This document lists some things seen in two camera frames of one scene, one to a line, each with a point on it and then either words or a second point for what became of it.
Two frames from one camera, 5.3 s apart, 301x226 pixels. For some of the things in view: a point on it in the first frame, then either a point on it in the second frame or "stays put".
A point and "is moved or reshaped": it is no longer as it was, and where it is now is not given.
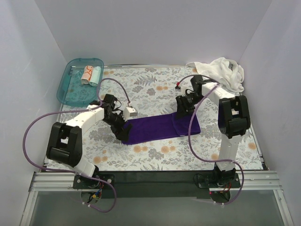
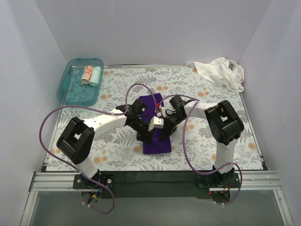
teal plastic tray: x=79 y=81 stays put
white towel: x=228 y=73 stays put
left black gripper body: x=121 y=127 → x=143 y=132
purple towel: x=161 y=126 is moved or reshaped
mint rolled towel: x=95 y=80 stays put
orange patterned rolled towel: x=87 y=75 stays put
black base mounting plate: x=151 y=184 stays put
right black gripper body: x=184 y=103 → x=169 y=128
